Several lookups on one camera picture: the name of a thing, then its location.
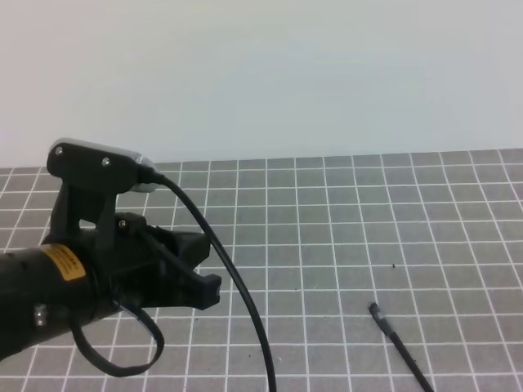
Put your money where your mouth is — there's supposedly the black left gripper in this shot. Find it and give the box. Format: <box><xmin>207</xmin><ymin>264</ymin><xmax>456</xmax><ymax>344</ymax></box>
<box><xmin>81</xmin><ymin>212</ymin><xmax>221</xmax><ymax>319</ymax></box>

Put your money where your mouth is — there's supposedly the black pen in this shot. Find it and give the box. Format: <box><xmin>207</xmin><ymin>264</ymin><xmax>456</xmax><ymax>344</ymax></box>
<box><xmin>368</xmin><ymin>302</ymin><xmax>434</xmax><ymax>392</ymax></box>

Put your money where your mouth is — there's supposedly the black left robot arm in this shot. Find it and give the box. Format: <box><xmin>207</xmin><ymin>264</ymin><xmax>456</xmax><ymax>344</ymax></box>
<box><xmin>1</xmin><ymin>213</ymin><xmax>221</xmax><ymax>359</ymax></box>

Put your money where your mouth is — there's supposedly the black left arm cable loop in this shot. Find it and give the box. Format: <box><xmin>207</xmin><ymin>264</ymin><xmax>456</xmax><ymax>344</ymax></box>
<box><xmin>69</xmin><ymin>300</ymin><xmax>165</xmax><ymax>377</ymax></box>

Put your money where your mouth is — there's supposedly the black left camera cable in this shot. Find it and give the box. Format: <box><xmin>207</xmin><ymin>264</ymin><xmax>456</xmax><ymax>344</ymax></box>
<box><xmin>142</xmin><ymin>165</ymin><xmax>278</xmax><ymax>392</ymax></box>

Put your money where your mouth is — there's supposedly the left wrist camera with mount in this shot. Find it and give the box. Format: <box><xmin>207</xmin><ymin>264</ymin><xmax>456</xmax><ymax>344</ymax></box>
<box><xmin>47</xmin><ymin>138</ymin><xmax>158</xmax><ymax>263</ymax></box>

